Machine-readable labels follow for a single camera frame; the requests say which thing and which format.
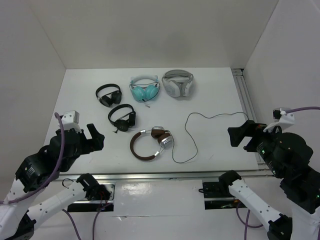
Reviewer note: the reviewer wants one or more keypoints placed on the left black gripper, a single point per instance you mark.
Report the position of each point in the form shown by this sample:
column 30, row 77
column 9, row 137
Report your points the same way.
column 97, row 140

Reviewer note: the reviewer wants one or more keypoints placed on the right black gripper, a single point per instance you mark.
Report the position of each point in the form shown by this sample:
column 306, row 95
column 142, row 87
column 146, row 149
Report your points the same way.
column 251, row 127

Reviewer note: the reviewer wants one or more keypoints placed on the brown silver headphones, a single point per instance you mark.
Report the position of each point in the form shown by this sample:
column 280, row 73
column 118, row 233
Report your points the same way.
column 164, row 139

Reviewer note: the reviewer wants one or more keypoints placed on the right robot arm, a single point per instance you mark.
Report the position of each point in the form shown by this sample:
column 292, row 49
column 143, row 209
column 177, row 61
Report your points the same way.
column 287, row 155

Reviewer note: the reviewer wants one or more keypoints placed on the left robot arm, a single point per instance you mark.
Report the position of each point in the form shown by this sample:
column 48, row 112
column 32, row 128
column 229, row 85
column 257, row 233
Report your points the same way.
column 18, row 217

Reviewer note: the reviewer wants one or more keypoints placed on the black headphones front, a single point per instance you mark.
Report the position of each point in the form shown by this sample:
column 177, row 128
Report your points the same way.
column 126, row 121

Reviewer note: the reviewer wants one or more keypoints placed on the black headphones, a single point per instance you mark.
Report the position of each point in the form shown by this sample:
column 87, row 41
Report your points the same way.
column 126, row 121
column 111, row 98

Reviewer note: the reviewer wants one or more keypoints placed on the black headphones rear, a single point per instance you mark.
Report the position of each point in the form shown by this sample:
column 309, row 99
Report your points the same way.
column 111, row 98

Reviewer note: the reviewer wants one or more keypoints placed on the teal white headphones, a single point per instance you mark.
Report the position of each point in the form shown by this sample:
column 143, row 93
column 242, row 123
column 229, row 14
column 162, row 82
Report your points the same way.
column 144, row 92

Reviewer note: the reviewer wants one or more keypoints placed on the grey white gaming headset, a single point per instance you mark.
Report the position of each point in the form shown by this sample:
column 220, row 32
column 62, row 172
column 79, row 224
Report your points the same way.
column 178, row 83

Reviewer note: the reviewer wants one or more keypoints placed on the white glossy cover plate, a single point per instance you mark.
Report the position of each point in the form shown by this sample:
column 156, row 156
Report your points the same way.
column 158, row 198

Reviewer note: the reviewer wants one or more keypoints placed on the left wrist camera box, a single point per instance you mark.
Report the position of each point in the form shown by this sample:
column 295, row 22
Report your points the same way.
column 70, row 117

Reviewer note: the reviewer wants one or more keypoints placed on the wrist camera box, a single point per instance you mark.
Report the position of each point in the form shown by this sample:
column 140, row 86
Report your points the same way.
column 70, row 117
column 282, row 118

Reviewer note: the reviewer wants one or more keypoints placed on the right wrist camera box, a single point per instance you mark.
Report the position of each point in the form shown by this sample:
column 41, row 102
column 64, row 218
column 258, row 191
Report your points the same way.
column 282, row 118

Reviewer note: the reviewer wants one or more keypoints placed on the front aluminium rail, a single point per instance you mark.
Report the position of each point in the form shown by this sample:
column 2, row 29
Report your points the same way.
column 177, row 175

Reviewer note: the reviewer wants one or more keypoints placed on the aluminium rail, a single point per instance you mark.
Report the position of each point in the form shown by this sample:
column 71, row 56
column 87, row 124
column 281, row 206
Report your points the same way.
column 243, row 93
column 177, row 175

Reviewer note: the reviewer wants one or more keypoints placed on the right aluminium rail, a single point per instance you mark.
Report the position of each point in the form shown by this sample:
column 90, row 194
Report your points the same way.
column 243, row 93

